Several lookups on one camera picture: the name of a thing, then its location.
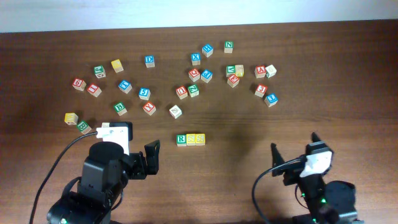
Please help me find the red I letter block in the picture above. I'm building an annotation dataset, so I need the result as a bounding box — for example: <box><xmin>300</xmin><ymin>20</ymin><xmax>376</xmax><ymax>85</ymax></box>
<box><xmin>87</xmin><ymin>83</ymin><xmax>102</xmax><ymax>97</ymax></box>

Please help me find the red E letter block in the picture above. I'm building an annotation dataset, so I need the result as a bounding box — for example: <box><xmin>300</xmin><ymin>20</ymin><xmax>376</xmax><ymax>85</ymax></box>
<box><xmin>227</xmin><ymin>74</ymin><xmax>240</xmax><ymax>88</ymax></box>

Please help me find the red A letter block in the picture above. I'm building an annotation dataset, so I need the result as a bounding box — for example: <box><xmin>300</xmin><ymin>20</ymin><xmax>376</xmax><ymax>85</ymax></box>
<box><xmin>254</xmin><ymin>65</ymin><xmax>267</xmax><ymax>78</ymax></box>

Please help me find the blue 5 number block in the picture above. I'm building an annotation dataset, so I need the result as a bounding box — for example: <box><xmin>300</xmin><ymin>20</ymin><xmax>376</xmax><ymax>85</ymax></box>
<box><xmin>139</xmin><ymin>88</ymin><xmax>150</xmax><ymax>100</ymax></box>

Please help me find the red 6 number block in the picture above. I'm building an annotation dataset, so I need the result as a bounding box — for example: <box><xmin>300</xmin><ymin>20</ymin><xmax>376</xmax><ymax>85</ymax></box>
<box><xmin>72</xmin><ymin>78</ymin><xmax>86</xmax><ymax>91</ymax></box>

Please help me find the blue P letter block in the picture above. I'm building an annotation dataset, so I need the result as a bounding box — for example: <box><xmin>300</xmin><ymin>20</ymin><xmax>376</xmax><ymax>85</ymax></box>
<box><xmin>201</xmin><ymin>69</ymin><xmax>213</xmax><ymax>83</ymax></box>

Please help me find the green N letter block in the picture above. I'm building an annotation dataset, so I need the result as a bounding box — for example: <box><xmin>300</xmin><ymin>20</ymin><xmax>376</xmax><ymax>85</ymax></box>
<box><xmin>224</xmin><ymin>41</ymin><xmax>234</xmax><ymax>54</ymax></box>

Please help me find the green Z letter block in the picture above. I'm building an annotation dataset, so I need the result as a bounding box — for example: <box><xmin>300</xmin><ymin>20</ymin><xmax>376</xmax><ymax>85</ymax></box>
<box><xmin>187</xmin><ymin>84</ymin><xmax>200</xmax><ymax>98</ymax></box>

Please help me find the blue X letter block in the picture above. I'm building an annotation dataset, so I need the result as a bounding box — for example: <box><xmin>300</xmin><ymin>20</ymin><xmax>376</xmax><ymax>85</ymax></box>
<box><xmin>191</xmin><ymin>53</ymin><xmax>201</xmax><ymax>66</ymax></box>

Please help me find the green R letter block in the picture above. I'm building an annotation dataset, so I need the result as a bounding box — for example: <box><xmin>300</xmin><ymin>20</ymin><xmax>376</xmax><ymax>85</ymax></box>
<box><xmin>176</xmin><ymin>134</ymin><xmax>187</xmax><ymax>147</ymax></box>

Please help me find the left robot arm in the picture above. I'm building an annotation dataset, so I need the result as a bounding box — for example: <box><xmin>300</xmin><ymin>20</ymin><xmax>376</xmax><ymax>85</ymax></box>
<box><xmin>47</xmin><ymin>140</ymin><xmax>160</xmax><ymax>224</ymax></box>

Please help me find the red 3 number block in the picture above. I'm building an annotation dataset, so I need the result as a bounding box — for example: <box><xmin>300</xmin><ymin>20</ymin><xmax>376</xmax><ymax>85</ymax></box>
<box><xmin>254</xmin><ymin>84</ymin><xmax>267</xmax><ymax>98</ymax></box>

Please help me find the blue H letter block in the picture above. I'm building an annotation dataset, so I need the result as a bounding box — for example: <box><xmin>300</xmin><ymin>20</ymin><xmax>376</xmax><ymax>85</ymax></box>
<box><xmin>202</xmin><ymin>44</ymin><xmax>214</xmax><ymax>58</ymax></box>

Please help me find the yellow W letter block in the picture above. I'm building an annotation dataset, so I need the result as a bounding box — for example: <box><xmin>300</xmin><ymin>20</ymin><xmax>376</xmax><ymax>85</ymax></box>
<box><xmin>64</xmin><ymin>113</ymin><xmax>78</xmax><ymax>125</ymax></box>

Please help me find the red Q letter block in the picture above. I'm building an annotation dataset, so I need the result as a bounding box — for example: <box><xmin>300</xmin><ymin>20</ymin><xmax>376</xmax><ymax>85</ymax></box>
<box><xmin>188</xmin><ymin>68</ymin><xmax>201</xmax><ymax>82</ymax></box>

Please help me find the white picture block right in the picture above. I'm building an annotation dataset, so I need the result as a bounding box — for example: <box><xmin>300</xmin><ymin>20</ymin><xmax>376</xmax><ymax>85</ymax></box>
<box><xmin>266</xmin><ymin>65</ymin><xmax>277</xmax><ymax>78</ymax></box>

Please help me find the blue 1 number block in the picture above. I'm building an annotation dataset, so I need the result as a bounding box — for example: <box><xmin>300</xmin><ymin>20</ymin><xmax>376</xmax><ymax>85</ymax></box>
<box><xmin>264</xmin><ymin>93</ymin><xmax>278</xmax><ymax>107</ymax></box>

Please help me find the green E letter block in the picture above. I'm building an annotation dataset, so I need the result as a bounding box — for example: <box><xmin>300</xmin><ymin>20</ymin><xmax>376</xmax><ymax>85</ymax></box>
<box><xmin>76</xmin><ymin>121</ymin><xmax>91</xmax><ymax>134</ymax></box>

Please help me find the red Y letter block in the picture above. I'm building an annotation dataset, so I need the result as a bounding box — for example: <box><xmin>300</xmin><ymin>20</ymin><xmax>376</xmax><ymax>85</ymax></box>
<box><xmin>142</xmin><ymin>101</ymin><xmax>156</xmax><ymax>116</ymax></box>

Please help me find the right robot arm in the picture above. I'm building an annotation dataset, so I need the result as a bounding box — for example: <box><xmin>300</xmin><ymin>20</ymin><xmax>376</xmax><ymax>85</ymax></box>
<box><xmin>271</xmin><ymin>133</ymin><xmax>358</xmax><ymax>223</ymax></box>

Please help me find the green V letter block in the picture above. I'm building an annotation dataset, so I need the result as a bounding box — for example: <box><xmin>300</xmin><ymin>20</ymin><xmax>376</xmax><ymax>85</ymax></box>
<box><xmin>226</xmin><ymin>65</ymin><xmax>236</xmax><ymax>77</ymax></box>

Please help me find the green J letter block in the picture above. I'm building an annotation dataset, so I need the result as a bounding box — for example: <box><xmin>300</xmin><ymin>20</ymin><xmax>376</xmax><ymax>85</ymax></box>
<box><xmin>93</xmin><ymin>65</ymin><xmax>106</xmax><ymax>78</ymax></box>

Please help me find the plain yellow top block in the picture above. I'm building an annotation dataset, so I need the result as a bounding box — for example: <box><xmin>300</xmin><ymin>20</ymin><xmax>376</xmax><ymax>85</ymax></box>
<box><xmin>111</xmin><ymin>59</ymin><xmax>124</xmax><ymax>73</ymax></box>

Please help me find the blue T letter block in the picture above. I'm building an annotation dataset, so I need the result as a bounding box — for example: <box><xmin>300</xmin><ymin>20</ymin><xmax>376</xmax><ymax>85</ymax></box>
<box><xmin>118</xmin><ymin>80</ymin><xmax>132</xmax><ymax>94</ymax></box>

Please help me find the red U letter block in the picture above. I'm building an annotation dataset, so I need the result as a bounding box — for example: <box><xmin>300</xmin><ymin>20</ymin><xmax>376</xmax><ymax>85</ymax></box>
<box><xmin>176</xmin><ymin>86</ymin><xmax>188</xmax><ymax>100</ymax></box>

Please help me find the yellow edged natural block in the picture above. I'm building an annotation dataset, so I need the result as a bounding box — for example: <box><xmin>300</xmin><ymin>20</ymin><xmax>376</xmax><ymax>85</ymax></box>
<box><xmin>235</xmin><ymin>65</ymin><xmax>244</xmax><ymax>77</ymax></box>

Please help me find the green B letter block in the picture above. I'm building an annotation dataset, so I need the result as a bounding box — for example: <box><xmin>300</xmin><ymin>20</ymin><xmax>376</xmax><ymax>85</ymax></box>
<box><xmin>113</xmin><ymin>102</ymin><xmax>127</xmax><ymax>116</ymax></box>

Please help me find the white leaf picture block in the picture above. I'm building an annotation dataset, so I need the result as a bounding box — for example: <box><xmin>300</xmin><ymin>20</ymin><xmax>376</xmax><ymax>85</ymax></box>
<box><xmin>169</xmin><ymin>105</ymin><xmax>182</xmax><ymax>119</ymax></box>

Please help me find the yellow S block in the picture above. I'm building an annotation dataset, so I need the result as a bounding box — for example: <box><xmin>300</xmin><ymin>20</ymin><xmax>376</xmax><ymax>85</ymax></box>
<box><xmin>195</xmin><ymin>133</ymin><xmax>206</xmax><ymax>146</ymax></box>
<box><xmin>186</xmin><ymin>134</ymin><xmax>196</xmax><ymax>146</ymax></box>

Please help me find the blue D letter block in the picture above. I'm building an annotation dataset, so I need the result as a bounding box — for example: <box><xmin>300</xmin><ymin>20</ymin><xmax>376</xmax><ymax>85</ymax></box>
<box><xmin>144</xmin><ymin>55</ymin><xmax>155</xmax><ymax>68</ymax></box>

